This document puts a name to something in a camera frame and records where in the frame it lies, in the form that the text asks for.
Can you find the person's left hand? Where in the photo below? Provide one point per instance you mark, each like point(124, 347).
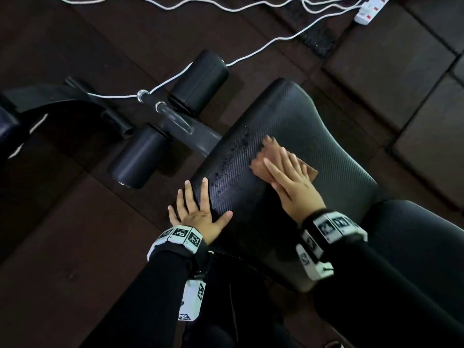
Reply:
point(197, 221)

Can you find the person's right hand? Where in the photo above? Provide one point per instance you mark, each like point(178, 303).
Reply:
point(299, 195)

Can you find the person's right little finger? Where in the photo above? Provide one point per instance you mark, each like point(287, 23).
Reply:
point(306, 172)

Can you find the person's right thumb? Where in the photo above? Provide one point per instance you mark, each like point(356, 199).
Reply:
point(278, 189)

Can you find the person's left little finger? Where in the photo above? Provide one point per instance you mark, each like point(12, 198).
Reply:
point(174, 214)

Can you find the person's right middle finger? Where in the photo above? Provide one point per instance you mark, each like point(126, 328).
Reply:
point(288, 163)

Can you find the person's left middle finger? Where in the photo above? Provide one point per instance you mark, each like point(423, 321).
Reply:
point(191, 197)

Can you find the person's left thumb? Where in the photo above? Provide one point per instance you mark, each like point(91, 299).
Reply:
point(223, 219)

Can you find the orange cleaning cloth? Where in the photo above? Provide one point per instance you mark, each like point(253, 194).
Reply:
point(263, 159)

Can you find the person's left forearm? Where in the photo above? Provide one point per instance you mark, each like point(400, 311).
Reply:
point(152, 300)

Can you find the person's right forearm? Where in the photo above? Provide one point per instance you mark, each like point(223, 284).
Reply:
point(380, 297)

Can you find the black textured bench seat pad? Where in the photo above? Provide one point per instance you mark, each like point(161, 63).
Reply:
point(297, 115)

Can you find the black foam roller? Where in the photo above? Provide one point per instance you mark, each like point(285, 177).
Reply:
point(139, 157)
point(201, 81)

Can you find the person's black trousers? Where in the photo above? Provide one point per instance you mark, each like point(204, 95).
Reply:
point(239, 308)

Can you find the black bench base foot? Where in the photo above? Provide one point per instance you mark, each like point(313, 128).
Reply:
point(54, 96)

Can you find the white power strip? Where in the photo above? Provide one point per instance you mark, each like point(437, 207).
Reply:
point(371, 10)

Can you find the left wrist marker band camera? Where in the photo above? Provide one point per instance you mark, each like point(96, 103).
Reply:
point(181, 237)

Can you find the wrist marker band camera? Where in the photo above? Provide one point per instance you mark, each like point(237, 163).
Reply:
point(326, 231)
point(181, 237)

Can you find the right wrist marker band camera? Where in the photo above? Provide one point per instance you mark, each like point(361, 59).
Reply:
point(326, 231)

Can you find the grey metal bench frame bar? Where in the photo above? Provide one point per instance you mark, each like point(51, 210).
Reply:
point(185, 130)

